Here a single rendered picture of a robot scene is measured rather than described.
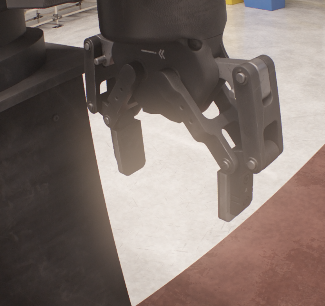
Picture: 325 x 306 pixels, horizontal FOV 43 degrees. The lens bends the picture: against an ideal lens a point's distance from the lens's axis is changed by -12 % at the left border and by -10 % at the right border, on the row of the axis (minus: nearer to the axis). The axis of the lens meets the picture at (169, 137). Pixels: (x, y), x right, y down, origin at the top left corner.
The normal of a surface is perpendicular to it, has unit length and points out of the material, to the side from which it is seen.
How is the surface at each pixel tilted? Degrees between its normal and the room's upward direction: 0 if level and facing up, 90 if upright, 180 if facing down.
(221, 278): 0
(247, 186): 90
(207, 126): 49
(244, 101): 90
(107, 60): 90
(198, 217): 0
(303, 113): 0
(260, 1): 94
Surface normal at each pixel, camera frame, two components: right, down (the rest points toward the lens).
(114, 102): -0.68, 0.40
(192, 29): 0.41, 0.40
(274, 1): 0.72, 0.34
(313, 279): -0.08, -0.88
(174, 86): 0.50, -0.37
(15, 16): 0.99, -0.01
